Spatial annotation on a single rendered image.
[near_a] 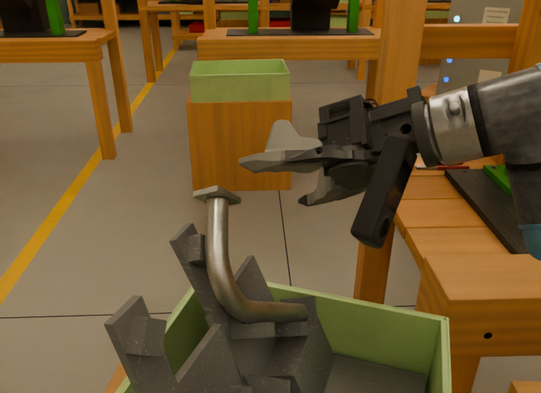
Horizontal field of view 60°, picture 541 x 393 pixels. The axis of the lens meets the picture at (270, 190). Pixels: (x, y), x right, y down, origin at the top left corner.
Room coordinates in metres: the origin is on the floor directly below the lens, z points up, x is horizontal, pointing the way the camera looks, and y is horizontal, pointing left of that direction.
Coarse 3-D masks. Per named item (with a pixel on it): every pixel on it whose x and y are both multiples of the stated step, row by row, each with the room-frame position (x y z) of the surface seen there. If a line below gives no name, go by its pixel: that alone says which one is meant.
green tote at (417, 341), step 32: (192, 288) 0.62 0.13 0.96; (288, 288) 0.62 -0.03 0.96; (192, 320) 0.60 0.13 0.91; (320, 320) 0.60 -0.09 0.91; (352, 320) 0.58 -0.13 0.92; (384, 320) 0.57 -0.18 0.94; (416, 320) 0.55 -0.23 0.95; (448, 320) 0.55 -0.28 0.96; (352, 352) 0.58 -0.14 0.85; (384, 352) 0.57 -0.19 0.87; (416, 352) 0.55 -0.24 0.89; (448, 352) 0.48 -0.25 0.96; (128, 384) 0.43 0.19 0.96; (448, 384) 0.43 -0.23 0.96
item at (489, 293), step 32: (448, 256) 0.80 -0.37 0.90; (480, 256) 0.80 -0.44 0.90; (512, 256) 0.80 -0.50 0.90; (448, 288) 0.69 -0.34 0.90; (480, 288) 0.69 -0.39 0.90; (512, 288) 0.69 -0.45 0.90; (480, 320) 0.66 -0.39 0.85; (512, 320) 0.67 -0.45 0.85; (480, 352) 0.66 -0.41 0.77; (512, 352) 0.67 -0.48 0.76
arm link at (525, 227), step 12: (516, 168) 0.41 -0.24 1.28; (528, 168) 0.40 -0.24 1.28; (540, 168) 0.39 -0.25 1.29; (516, 180) 0.41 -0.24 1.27; (528, 180) 0.40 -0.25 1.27; (540, 180) 0.39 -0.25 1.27; (516, 192) 0.41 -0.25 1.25; (528, 192) 0.40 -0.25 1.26; (540, 192) 0.39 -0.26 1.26; (516, 204) 0.41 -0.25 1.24; (528, 204) 0.40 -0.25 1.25; (540, 204) 0.39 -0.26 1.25; (528, 216) 0.40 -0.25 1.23; (540, 216) 0.39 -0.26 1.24; (528, 228) 0.39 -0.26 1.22; (540, 228) 0.38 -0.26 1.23; (528, 240) 0.40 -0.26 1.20; (540, 240) 0.38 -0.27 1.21; (528, 252) 0.40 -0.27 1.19; (540, 252) 0.38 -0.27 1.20
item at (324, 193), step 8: (320, 168) 0.57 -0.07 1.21; (320, 176) 0.56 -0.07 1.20; (328, 176) 0.54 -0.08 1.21; (320, 184) 0.55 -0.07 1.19; (328, 184) 0.52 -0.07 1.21; (312, 192) 0.55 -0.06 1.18; (320, 192) 0.53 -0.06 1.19; (328, 192) 0.51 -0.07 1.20; (336, 192) 0.51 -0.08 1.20; (344, 192) 0.51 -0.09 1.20; (304, 200) 0.55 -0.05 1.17; (312, 200) 0.54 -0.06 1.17; (320, 200) 0.53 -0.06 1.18; (328, 200) 0.53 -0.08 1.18
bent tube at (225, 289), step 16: (208, 192) 0.53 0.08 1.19; (224, 192) 0.53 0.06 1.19; (208, 208) 0.53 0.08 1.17; (224, 208) 0.53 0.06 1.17; (208, 224) 0.51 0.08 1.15; (224, 224) 0.51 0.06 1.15; (208, 240) 0.49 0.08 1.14; (224, 240) 0.49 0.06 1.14; (208, 256) 0.48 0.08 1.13; (224, 256) 0.48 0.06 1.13; (208, 272) 0.47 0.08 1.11; (224, 272) 0.47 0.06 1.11; (224, 288) 0.46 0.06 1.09; (224, 304) 0.46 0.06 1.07; (240, 304) 0.46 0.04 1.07; (256, 304) 0.49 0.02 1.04; (272, 304) 0.52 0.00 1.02; (288, 304) 0.55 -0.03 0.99; (240, 320) 0.46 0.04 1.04; (256, 320) 0.48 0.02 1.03; (272, 320) 0.50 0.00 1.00; (288, 320) 0.53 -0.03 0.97; (304, 320) 0.57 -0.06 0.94
